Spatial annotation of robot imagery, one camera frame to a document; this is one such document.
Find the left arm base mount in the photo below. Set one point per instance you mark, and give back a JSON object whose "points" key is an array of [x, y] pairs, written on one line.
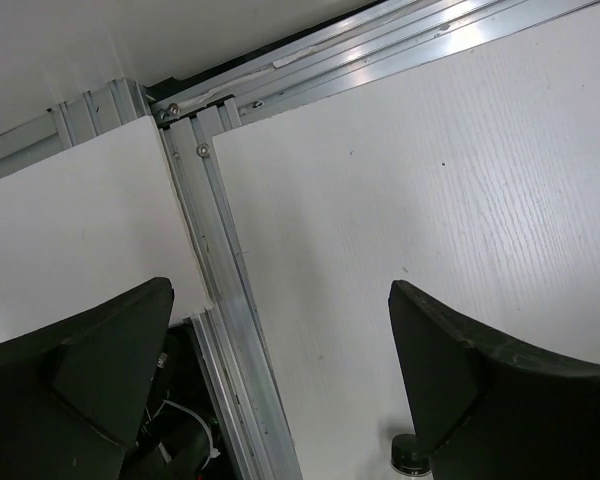
{"points": [[181, 378]]}

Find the white zip tie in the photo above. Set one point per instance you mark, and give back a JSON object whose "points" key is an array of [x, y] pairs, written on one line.
{"points": [[184, 434]]}

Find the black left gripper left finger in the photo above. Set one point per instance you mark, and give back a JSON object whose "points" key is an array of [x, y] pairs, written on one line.
{"points": [[72, 394]]}

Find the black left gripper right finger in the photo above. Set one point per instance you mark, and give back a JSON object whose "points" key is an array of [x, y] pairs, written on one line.
{"points": [[486, 405]]}

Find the aluminium table frame rails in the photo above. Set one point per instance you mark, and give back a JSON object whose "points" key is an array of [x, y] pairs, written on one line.
{"points": [[452, 144]]}

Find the black cap pepsi bottle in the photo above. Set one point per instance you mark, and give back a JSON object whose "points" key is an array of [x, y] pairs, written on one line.
{"points": [[408, 458]]}

